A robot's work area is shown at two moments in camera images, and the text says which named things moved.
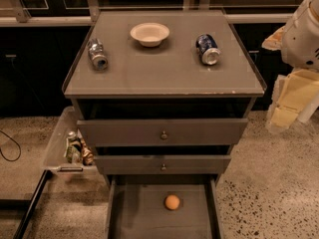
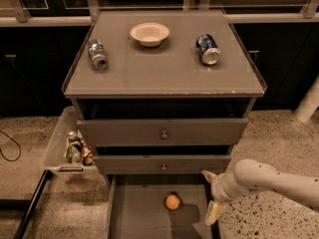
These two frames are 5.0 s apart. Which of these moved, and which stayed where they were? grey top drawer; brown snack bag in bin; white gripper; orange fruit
Moved: white gripper
Stayed: orange fruit; grey top drawer; brown snack bag in bin
